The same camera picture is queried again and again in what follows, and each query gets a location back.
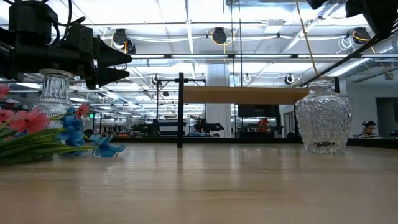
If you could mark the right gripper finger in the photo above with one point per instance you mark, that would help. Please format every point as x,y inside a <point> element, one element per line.
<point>315,3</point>

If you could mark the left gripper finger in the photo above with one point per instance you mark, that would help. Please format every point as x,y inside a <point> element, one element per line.
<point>109,57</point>
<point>109,76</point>

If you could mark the tall ribbed glass vase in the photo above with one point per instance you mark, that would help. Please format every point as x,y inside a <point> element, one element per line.
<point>56,93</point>

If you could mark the blue artificial flower bunch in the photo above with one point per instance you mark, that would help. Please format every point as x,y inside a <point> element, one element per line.
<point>73,133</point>

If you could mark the pink artificial flower bunch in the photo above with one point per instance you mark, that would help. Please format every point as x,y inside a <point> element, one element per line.
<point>31,121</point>

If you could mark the round cut glass vase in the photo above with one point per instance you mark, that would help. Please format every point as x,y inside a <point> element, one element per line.
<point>323,118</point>

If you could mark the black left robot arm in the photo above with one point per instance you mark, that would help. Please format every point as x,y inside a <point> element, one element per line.
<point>31,21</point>

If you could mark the wooden shelf board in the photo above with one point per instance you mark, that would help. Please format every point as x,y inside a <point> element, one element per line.
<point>242,95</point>

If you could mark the long ceiling light strip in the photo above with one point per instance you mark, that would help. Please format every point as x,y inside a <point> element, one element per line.
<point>199,56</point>

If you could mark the person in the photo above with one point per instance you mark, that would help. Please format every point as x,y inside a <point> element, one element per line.
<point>368,129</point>

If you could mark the black monitor screen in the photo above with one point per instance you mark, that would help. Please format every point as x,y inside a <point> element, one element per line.
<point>258,110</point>

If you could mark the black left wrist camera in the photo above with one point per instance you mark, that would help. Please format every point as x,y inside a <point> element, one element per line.
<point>77,37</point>

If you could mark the black shelf post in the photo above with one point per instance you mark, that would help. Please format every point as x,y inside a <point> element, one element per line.
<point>180,109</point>
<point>336,84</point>

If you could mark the black aluminium table frame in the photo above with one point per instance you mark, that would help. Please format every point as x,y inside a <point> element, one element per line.
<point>233,140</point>

